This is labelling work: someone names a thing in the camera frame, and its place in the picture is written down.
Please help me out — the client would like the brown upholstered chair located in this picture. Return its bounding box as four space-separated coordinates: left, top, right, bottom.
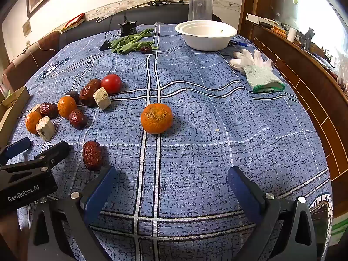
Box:
3 31 60 87

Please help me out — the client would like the large tangerine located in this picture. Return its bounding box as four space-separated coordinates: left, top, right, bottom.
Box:
141 102 174 134

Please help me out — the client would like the blue printed tablecloth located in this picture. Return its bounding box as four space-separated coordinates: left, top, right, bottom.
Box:
5 23 333 261

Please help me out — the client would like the red book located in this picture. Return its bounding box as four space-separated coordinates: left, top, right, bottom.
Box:
60 13 85 32

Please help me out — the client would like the clear plastic container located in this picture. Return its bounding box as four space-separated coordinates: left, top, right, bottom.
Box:
188 0 214 21

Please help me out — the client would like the black adapter with cable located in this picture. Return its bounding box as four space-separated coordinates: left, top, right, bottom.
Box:
99 31 120 51

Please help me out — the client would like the white paper bowl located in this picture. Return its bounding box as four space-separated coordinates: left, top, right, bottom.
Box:
175 20 238 51
182 21 236 39

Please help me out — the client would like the green leafy vegetable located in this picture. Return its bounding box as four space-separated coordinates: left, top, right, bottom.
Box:
108 28 159 55

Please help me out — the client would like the black electronic device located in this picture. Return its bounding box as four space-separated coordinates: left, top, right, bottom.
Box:
119 16 138 36

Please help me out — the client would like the black tool on sofa back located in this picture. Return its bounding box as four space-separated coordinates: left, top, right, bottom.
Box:
147 0 185 6

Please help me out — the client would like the white flat box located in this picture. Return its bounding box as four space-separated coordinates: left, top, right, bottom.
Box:
246 13 268 23

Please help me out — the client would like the small tangerine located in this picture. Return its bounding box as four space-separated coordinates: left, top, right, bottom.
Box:
25 111 42 134
58 96 77 119

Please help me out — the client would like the person's left forearm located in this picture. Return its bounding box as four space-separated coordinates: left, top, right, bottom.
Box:
0 213 29 261

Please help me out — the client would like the dark grey sofa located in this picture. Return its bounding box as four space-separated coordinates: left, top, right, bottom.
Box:
58 4 191 49

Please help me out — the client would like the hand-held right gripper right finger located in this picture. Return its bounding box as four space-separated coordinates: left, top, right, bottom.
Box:
227 166 318 261

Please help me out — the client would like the wooden sideboard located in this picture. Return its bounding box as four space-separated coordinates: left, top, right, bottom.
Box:
239 0 348 223

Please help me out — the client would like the large brown jujube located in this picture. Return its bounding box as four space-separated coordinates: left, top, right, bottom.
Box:
80 85 99 107

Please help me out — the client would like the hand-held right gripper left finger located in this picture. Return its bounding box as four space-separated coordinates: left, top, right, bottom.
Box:
27 165 119 261

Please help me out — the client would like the cardboard box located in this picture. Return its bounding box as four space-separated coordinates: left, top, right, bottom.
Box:
0 85 31 149

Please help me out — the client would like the white work glove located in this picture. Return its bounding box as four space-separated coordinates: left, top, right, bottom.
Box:
229 49 286 93

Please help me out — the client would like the dark purple plum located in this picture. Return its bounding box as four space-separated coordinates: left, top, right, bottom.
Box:
65 91 80 104

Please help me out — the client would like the red tomato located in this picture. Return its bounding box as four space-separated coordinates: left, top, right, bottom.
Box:
101 74 122 94

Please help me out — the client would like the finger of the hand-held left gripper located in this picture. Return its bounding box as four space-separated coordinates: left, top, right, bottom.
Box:
0 137 32 166
8 141 70 178

